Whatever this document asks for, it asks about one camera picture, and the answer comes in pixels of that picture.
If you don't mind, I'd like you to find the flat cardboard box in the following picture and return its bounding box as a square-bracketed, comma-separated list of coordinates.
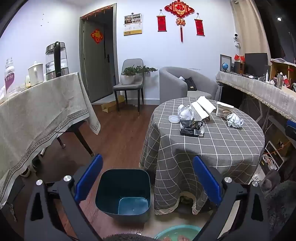
[101, 95, 126, 113]

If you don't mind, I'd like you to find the wall calendar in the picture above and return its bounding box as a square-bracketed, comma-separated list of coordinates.
[124, 14, 142, 36]

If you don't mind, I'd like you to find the dark fuzzy clothing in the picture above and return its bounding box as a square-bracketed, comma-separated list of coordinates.
[102, 181, 296, 241]

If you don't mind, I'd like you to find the beige curtain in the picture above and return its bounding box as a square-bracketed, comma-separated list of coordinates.
[231, 0, 271, 58]

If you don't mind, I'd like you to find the glass electric kettle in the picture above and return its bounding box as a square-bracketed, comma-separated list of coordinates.
[45, 41, 70, 81]

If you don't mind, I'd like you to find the black bag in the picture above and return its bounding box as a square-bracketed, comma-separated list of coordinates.
[184, 77, 197, 91]

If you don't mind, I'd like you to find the dark wooden table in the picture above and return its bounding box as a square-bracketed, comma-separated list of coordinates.
[55, 120, 95, 157]

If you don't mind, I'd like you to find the white cardboard box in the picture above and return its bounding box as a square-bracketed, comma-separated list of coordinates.
[190, 96, 216, 121]

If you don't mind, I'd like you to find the plastic jar with purple label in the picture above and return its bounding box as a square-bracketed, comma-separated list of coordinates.
[4, 57, 16, 94]

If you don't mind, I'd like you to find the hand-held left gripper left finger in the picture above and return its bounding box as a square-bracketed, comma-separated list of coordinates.
[23, 154, 103, 241]

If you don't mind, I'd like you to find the red knot wall ornament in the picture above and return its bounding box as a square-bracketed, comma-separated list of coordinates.
[165, 0, 196, 42]

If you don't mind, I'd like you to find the grey armchair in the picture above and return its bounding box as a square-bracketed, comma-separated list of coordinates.
[159, 66, 218, 105]

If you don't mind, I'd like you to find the black monitor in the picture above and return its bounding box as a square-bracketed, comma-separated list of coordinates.
[244, 53, 268, 76]

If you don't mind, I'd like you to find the wooden crate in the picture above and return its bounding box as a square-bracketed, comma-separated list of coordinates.
[270, 58, 296, 90]

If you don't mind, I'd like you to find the black snack packet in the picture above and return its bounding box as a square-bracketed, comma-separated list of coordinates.
[180, 120, 205, 138]

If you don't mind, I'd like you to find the white ceramic pot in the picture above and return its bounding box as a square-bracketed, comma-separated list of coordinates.
[28, 61, 44, 87]

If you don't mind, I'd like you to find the grey door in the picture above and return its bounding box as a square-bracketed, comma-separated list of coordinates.
[80, 16, 114, 103]

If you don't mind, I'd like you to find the red wall scroll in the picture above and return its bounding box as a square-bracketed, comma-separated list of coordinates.
[157, 15, 167, 32]
[194, 19, 205, 36]

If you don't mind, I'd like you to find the beige tablecloth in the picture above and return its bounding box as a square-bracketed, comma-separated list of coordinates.
[0, 72, 101, 207]

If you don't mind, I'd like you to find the grey checked tablecloth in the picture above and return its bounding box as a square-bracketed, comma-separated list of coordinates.
[139, 97, 266, 215]

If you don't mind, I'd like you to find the picture frame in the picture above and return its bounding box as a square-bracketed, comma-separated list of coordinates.
[220, 54, 232, 72]

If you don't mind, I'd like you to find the brown cardboard ring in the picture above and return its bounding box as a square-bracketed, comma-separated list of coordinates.
[216, 101, 234, 117]

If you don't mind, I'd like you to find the grey chair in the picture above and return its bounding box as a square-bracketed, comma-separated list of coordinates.
[112, 58, 145, 115]

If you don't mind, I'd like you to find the potted plant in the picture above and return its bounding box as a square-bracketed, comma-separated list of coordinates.
[120, 65, 158, 85]

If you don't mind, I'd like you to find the white paper ball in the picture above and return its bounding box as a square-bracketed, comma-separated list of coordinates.
[226, 113, 244, 128]

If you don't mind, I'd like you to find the teal basin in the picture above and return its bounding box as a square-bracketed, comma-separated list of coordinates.
[154, 225, 201, 241]

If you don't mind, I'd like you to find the beige fringed counter cloth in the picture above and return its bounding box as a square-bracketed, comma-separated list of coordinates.
[216, 71, 296, 123]

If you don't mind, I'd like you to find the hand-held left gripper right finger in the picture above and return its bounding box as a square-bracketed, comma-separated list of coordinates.
[192, 156, 271, 241]

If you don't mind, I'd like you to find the dark blue trash bin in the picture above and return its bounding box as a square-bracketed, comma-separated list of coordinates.
[95, 169, 151, 225]

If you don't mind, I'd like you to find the red door decoration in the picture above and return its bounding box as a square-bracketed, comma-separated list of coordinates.
[91, 28, 104, 44]

